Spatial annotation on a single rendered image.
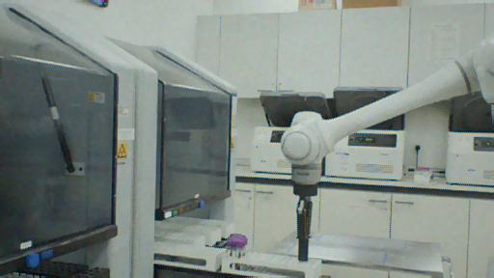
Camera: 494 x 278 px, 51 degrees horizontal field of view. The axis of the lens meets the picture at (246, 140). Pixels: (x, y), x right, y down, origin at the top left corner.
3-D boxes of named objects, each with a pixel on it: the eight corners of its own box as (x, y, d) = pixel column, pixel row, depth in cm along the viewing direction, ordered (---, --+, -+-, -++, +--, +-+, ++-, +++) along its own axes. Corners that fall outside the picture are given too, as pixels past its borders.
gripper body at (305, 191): (296, 180, 163) (295, 209, 163) (289, 182, 155) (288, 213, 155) (320, 181, 160) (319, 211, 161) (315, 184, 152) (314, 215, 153)
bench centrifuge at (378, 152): (323, 177, 387) (326, 84, 384) (337, 171, 446) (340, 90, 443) (401, 181, 369) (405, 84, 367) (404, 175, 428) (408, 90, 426)
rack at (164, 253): (131, 264, 172) (131, 245, 172) (147, 258, 182) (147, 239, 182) (214, 275, 163) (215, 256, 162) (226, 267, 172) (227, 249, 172)
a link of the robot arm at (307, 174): (288, 163, 155) (287, 183, 155) (317, 165, 152) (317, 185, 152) (295, 161, 163) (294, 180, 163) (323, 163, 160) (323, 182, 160)
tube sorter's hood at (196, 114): (32, 208, 182) (35, 25, 180) (126, 189, 240) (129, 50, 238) (163, 221, 165) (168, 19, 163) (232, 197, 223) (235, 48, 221)
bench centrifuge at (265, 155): (248, 172, 407) (251, 90, 405) (273, 167, 465) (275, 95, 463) (318, 177, 387) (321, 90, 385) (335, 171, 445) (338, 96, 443)
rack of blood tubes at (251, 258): (220, 276, 162) (220, 257, 162) (232, 268, 171) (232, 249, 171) (315, 289, 152) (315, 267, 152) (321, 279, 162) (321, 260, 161)
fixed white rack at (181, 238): (120, 250, 191) (121, 233, 191) (134, 244, 201) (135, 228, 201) (194, 259, 182) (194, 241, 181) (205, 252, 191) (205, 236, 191)
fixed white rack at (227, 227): (160, 234, 220) (160, 219, 220) (171, 230, 230) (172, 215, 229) (226, 241, 210) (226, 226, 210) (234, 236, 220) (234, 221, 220)
